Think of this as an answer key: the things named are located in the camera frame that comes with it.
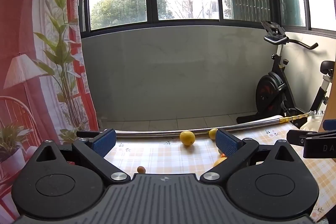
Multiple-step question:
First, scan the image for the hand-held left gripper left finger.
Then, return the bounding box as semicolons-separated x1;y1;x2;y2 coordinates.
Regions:
35;128;131;183

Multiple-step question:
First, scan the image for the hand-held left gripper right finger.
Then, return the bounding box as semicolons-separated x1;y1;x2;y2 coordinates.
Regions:
201;128;297;184

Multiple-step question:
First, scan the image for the translucent white plastic object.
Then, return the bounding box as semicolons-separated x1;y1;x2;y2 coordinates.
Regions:
299;117;326;133

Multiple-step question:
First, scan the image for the wooden board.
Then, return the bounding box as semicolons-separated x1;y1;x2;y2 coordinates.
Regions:
323;74;336;122

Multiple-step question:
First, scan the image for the telescopic metal pole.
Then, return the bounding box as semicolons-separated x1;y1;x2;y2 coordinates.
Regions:
76;110;324;138

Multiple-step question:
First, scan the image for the black exercise bike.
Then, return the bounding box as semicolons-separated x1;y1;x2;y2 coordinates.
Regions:
236;21;336;128

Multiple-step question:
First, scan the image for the plaid flower tablecloth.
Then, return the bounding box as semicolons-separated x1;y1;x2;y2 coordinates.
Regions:
104;122;336;223

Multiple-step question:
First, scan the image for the printed backdrop cloth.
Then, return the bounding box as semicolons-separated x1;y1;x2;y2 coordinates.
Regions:
0;0;100;224

